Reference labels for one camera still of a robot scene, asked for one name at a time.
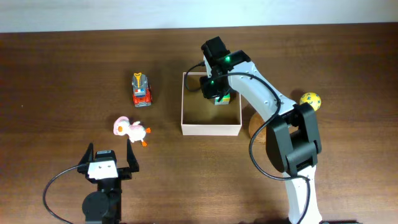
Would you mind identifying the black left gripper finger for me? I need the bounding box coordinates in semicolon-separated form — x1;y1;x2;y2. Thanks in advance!
126;139;139;172
79;142;94;165

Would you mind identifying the colourful two-by-two puzzle cube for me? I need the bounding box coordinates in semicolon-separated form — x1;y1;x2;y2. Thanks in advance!
214;93;231;105

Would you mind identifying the red grey toy fire truck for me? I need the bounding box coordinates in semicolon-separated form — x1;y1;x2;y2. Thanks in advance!
131;73;152;108

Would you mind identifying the brown plush toy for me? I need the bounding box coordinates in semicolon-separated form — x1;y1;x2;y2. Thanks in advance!
248;111;268;144

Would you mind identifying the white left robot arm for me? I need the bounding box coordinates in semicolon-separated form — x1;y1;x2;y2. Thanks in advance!
77;140;139;224

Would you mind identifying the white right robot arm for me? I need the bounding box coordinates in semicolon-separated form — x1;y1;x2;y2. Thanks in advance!
200;37;322;224

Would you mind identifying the white pink duck toy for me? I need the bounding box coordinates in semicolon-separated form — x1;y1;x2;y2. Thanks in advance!
113;116;151;147

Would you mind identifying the pink open cardboard box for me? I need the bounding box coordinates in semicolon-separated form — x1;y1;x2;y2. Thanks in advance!
180;86;243;136

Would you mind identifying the yellow ball with blue letters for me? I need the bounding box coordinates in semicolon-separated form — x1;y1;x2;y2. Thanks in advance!
300;92;322;111

